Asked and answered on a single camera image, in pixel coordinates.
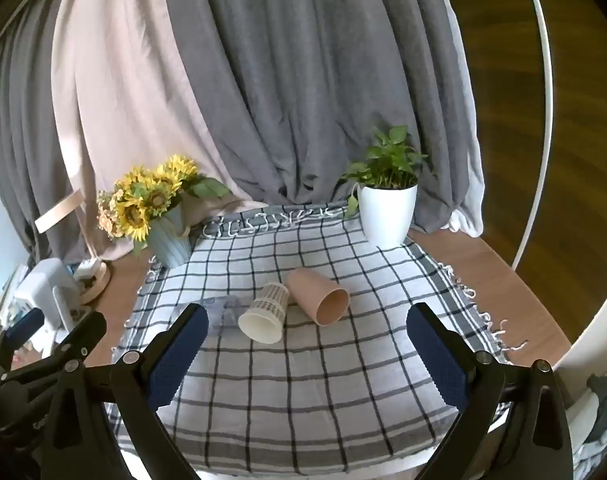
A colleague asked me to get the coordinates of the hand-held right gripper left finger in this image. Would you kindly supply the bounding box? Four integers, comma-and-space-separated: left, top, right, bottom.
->
39, 304, 209, 480

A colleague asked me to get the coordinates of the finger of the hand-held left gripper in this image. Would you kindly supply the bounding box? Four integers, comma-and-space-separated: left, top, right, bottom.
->
0, 311, 107, 402
0, 308, 45, 361

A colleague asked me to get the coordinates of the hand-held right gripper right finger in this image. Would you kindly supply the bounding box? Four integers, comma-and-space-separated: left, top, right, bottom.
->
407, 303, 575, 480

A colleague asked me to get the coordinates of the white patterned paper cup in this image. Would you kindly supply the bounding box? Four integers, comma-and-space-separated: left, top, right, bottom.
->
238, 282, 290, 345

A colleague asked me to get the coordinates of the brown paper cup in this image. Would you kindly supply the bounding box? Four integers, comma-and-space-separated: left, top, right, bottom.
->
286, 267, 351, 326

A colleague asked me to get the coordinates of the clear plastic cup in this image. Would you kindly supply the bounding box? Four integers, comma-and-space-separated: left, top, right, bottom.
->
180, 296, 246, 332

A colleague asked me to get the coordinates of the white plastic appliance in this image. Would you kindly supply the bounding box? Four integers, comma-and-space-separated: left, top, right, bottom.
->
13, 258, 85, 332

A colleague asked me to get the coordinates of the round wooden stand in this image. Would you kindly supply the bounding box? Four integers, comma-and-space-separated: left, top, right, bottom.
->
76, 257, 115, 306

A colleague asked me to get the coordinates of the blue-grey ribbed vase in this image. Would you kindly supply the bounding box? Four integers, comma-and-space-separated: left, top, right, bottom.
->
146, 200, 194, 269

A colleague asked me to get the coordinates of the beige curtain tieback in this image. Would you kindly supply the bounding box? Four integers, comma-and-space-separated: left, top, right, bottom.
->
34, 190, 87, 234

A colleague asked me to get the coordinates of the grey checked cloth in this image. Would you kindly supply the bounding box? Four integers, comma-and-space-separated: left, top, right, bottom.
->
106, 204, 529, 476

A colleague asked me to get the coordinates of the sunflower bouquet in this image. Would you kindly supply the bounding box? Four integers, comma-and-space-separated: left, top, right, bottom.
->
96, 154, 230, 256

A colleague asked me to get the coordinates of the white plant pot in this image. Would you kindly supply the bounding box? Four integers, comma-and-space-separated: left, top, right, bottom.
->
357, 183, 419, 248

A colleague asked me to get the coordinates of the dark grey object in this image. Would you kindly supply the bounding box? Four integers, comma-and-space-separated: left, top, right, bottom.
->
585, 374, 607, 443

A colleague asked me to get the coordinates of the grey curtain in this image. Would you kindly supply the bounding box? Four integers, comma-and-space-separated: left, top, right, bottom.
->
0, 7, 84, 261
159, 0, 473, 235

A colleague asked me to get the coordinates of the white sheer curtain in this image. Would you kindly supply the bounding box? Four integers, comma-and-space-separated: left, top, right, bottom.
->
444, 2, 485, 239

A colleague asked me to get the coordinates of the green potted plant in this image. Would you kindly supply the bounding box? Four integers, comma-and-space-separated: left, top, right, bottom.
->
339, 125, 429, 219

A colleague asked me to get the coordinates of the beige curtain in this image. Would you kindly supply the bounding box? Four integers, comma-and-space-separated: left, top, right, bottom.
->
36, 0, 270, 262

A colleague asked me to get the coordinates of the white curved frame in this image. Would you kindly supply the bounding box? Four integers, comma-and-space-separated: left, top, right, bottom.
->
556, 267, 607, 453

